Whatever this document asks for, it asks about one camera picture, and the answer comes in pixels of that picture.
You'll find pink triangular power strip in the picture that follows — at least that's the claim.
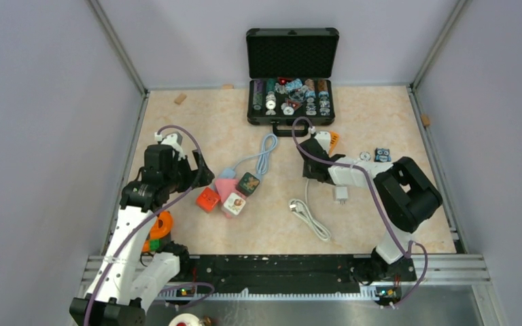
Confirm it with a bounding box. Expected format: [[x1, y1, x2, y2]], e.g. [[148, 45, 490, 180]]
[[214, 179, 246, 209]]

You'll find red cube socket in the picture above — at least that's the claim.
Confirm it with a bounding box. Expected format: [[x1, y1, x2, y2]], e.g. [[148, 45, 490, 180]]
[[195, 187, 221, 213]]

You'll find white USB charger adapter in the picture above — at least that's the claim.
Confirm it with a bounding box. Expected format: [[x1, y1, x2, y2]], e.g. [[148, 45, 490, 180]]
[[334, 186, 349, 204]]

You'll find orange power strip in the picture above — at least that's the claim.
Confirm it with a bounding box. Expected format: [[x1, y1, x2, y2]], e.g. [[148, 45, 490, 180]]
[[328, 131, 340, 156]]

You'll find dark green cube socket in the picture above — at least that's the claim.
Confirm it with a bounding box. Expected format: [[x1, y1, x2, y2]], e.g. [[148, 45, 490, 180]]
[[236, 172, 260, 197]]

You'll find white cube socket tiger print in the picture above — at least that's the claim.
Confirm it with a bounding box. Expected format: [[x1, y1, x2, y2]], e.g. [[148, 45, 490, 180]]
[[222, 192, 247, 218]]

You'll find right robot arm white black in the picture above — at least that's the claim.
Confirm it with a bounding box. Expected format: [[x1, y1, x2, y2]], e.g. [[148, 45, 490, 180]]
[[296, 137, 443, 280]]

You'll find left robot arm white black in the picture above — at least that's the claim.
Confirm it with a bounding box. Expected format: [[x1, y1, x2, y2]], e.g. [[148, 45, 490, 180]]
[[69, 141, 214, 325]]

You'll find light blue power strip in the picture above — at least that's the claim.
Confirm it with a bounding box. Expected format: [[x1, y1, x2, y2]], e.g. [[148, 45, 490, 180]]
[[217, 168, 237, 179]]

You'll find orange tape roll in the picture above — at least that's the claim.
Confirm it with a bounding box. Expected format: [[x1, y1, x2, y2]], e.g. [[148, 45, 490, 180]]
[[141, 211, 174, 253]]

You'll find small white round disc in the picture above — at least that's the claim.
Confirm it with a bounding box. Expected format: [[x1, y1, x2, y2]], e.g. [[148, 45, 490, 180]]
[[359, 151, 372, 162]]

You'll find blue owl figure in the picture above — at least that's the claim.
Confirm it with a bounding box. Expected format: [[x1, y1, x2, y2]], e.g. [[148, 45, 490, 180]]
[[374, 148, 392, 163]]

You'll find wooden block left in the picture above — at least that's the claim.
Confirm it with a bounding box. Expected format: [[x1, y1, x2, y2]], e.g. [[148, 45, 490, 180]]
[[174, 93, 187, 105]]

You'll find black open carrying case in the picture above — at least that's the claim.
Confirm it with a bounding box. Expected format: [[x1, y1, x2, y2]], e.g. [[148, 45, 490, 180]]
[[245, 27, 340, 137]]

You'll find wooden block right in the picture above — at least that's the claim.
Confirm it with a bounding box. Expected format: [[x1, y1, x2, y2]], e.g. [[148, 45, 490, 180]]
[[420, 113, 431, 128]]

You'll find red white emergency button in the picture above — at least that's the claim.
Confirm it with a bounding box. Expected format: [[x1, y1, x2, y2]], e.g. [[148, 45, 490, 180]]
[[168, 313, 213, 326]]

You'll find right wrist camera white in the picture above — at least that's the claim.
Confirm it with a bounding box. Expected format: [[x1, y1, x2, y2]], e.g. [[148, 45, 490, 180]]
[[309, 130, 332, 153]]

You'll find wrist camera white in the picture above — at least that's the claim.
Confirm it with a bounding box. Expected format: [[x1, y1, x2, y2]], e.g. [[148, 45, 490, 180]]
[[154, 132, 186, 160], [309, 130, 332, 153]]

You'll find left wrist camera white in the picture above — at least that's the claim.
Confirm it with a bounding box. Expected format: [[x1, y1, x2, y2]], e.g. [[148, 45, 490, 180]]
[[154, 132, 186, 160]]

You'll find white coiled power cable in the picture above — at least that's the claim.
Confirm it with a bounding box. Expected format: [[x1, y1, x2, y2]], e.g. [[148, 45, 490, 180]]
[[288, 179, 332, 243]]

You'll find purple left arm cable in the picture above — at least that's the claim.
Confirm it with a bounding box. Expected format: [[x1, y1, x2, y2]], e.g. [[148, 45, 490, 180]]
[[82, 124, 217, 326]]

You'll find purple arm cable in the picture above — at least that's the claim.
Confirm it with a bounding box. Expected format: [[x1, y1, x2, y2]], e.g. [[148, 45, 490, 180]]
[[82, 124, 217, 326], [291, 117, 428, 309]]

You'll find light blue coiled cable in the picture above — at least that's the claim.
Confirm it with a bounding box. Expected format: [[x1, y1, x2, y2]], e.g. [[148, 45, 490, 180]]
[[231, 132, 279, 177]]

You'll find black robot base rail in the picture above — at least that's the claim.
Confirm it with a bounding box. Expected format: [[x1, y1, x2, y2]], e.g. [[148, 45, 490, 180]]
[[173, 254, 417, 294]]

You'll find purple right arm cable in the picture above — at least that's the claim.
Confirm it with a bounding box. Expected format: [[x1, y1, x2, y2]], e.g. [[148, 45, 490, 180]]
[[291, 117, 428, 309]]

